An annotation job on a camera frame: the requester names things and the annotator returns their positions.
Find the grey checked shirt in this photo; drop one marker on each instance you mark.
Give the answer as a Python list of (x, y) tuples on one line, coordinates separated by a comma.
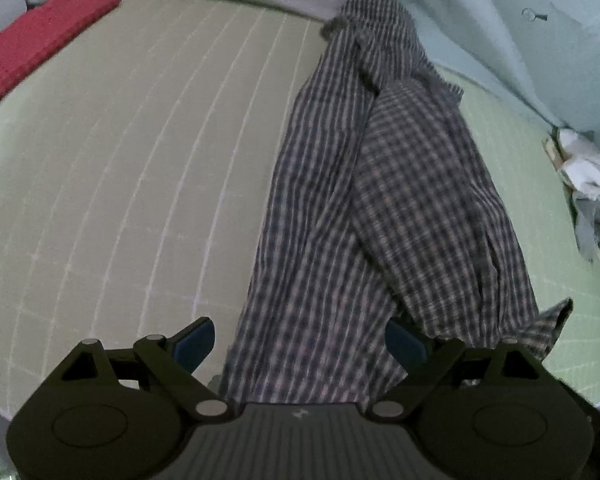
[(320, 210)]

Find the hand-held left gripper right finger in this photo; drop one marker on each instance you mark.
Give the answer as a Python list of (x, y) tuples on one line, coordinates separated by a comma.
[(405, 344)]

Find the light blue carrot print blanket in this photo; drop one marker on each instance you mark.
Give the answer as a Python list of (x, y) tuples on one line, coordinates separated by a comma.
[(480, 25)]

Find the crumpled white cloth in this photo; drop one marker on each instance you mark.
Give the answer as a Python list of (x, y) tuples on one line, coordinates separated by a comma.
[(585, 165)]

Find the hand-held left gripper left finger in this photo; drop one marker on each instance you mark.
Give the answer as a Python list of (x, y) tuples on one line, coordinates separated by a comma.
[(196, 344)]

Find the pale green grid mat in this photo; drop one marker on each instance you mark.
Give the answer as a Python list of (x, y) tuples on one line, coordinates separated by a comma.
[(105, 160)]

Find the red knitted cloth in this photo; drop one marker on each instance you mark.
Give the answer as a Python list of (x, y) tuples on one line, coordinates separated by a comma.
[(30, 45)]

